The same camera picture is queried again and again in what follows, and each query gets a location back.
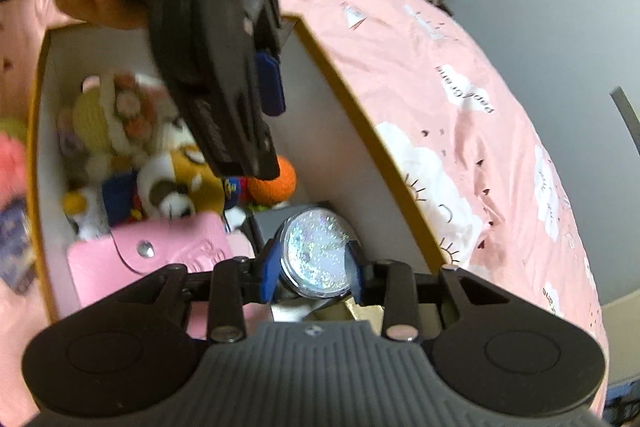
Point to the orange knitted ball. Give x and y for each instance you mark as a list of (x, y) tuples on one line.
[(272, 182)]

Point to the brown plush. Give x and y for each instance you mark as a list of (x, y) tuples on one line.
[(170, 177)]

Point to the orange cardboard box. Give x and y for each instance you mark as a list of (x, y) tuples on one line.
[(340, 147)]

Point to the pink snap wallet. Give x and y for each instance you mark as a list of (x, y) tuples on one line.
[(125, 257)]

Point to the small white box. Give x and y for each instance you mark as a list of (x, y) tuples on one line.
[(295, 311)]

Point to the cream crocheted doll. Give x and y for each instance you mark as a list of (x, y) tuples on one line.
[(110, 117)]

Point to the pink and green fluffy toy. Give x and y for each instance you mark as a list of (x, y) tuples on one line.
[(10, 167)]

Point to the round glitter compact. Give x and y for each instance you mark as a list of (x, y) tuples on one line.
[(315, 247)]

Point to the wooden blocks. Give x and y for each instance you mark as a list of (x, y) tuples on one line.
[(365, 311)]

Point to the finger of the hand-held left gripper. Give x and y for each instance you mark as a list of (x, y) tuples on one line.
[(270, 82), (230, 142)]

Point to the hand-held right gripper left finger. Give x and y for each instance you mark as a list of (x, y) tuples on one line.
[(269, 272)]

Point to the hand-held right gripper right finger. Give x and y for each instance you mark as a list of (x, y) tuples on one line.
[(356, 279)]

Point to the dark blue picture card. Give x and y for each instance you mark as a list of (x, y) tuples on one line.
[(15, 247)]

